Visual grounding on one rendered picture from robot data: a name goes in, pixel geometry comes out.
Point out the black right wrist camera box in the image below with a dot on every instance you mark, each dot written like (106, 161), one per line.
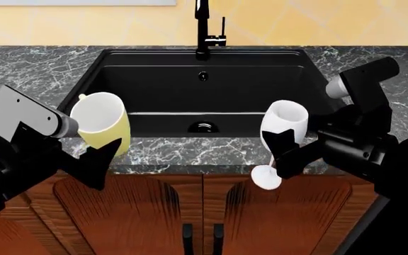
(365, 77)

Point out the black kitchen sink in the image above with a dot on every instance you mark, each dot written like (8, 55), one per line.
(197, 98)

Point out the brown wooden cabinet door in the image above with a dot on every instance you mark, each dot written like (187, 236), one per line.
(289, 217)
(126, 215)

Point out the pale yellow cup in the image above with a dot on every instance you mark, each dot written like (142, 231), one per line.
(99, 117)

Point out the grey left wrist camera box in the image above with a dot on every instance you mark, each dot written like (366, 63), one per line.
(23, 111)

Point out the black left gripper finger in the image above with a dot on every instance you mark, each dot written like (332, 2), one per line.
(99, 167)

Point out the glossy black sink drain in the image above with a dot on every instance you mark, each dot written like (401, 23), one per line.
(204, 127)

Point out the black kitchen faucet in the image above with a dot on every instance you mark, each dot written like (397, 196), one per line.
(202, 32)

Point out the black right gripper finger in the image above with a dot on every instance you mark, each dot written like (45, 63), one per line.
(289, 156)

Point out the white wine glass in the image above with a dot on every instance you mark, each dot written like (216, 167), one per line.
(284, 117)

